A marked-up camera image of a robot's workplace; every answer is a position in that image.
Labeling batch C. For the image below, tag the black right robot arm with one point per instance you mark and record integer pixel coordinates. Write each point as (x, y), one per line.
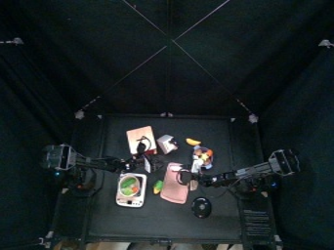
(257, 169)

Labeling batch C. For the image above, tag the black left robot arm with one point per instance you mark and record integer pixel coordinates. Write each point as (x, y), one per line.
(94, 161)

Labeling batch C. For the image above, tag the tan wooden cutting board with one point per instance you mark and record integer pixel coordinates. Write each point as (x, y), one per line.
(139, 136)

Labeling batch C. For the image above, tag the pink cutting board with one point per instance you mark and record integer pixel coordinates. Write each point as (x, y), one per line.
(173, 190)

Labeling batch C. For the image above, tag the white cube box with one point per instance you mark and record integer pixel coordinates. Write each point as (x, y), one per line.
(166, 143)

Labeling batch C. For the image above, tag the yellow green toy corn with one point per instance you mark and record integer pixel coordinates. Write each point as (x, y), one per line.
(158, 186)

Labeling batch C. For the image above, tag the bowl of colourful toy food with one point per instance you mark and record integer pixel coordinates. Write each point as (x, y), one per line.
(205, 157)

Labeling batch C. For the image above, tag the bowl with green toy vegetables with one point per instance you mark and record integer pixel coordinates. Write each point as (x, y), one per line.
(129, 186)

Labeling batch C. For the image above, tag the black round lid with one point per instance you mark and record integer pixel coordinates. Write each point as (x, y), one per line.
(201, 207)

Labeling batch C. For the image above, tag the yellow toy banana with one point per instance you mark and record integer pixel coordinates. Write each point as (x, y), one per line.
(193, 142)

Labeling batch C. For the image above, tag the white kitchen scale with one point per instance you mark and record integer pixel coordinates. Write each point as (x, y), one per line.
(130, 201)

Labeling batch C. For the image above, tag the silver frame corner bracket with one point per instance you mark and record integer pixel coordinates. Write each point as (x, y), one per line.
(79, 114)
(325, 43)
(166, 114)
(253, 118)

